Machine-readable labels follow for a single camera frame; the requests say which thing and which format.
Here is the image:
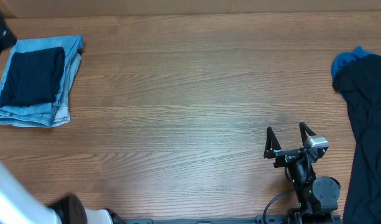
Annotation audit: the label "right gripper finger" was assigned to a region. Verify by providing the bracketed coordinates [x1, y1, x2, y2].
[299, 122, 316, 145]
[264, 127, 282, 159]

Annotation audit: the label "dark navy t-shirt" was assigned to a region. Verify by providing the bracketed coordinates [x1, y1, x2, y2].
[0, 47, 65, 107]

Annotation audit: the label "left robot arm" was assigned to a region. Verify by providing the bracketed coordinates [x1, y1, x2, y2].
[0, 12, 123, 224]

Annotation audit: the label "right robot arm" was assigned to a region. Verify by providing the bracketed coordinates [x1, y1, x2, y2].
[255, 122, 342, 224]

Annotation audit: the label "blue garment under pile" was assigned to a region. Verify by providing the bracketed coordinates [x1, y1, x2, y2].
[331, 46, 372, 80]

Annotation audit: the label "folded light blue jeans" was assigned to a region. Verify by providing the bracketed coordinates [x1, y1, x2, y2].
[0, 35, 83, 128]

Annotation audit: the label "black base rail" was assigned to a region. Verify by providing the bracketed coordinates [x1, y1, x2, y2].
[115, 214, 343, 224]

